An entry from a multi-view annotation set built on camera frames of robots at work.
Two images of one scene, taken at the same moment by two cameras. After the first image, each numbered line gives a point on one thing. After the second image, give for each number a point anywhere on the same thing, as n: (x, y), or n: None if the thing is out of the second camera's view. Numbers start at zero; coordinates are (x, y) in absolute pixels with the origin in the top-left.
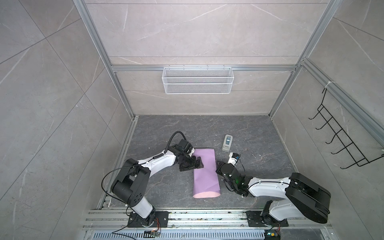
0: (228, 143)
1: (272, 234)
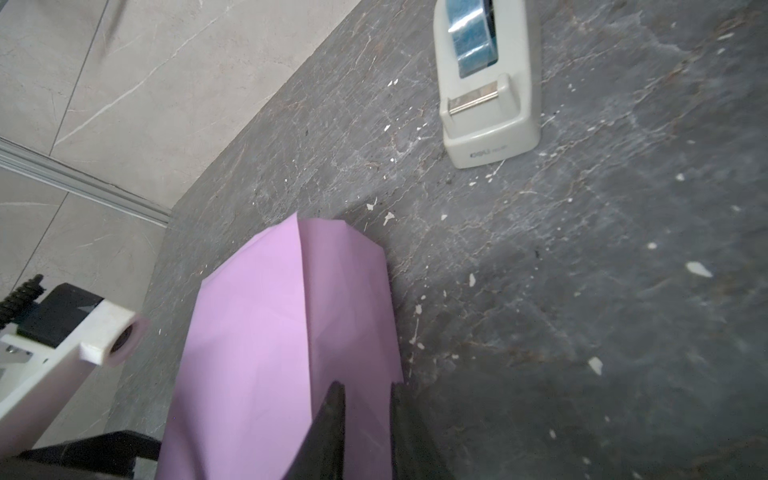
0: (487, 67)
1: None
